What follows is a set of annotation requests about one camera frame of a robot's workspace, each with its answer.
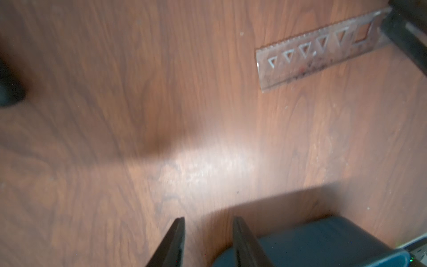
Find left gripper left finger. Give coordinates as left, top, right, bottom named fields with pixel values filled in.
left=146, top=217, right=186, bottom=267

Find small yellow-handled screwdriver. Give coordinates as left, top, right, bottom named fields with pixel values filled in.
left=1, top=59, right=27, bottom=107

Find clear stencil ruler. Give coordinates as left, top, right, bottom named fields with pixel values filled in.
left=255, top=7, right=391, bottom=92

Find right controller board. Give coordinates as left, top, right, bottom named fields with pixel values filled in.
left=406, top=238, right=427, bottom=267

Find teal plastic tray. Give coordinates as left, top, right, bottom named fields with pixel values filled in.
left=211, top=215, right=411, bottom=267

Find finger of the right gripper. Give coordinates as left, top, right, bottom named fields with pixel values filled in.
left=380, top=1, right=427, bottom=75

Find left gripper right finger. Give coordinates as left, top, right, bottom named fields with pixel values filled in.
left=232, top=216, right=274, bottom=267

